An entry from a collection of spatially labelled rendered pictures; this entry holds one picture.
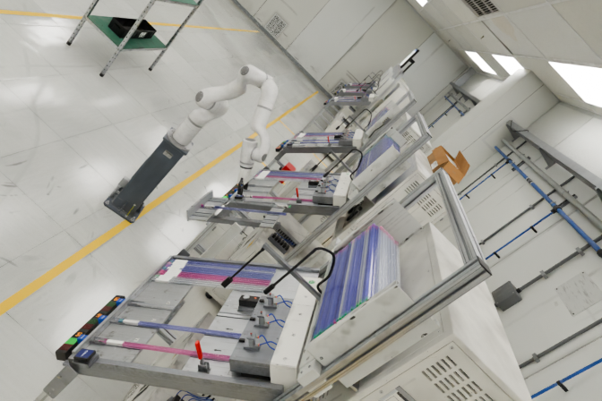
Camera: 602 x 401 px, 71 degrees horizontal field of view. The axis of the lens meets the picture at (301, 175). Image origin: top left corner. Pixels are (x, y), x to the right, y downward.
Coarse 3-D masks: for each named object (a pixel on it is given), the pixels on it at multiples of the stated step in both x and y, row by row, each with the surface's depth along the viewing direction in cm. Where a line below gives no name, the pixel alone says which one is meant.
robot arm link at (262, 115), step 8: (256, 112) 235; (264, 112) 235; (256, 120) 235; (264, 120) 236; (256, 128) 234; (264, 128) 237; (264, 136) 233; (264, 144) 232; (256, 152) 233; (264, 152) 233; (256, 160) 234; (264, 160) 237
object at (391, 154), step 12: (420, 120) 269; (384, 132) 295; (396, 132) 295; (420, 132) 241; (372, 144) 299; (360, 156) 303; (384, 156) 240; (396, 156) 239; (264, 168) 339; (372, 168) 244; (384, 168) 242; (360, 180) 247; (384, 180) 244; (372, 192) 248; (228, 204) 267; (240, 216) 352; (276, 240) 290; (288, 240) 306
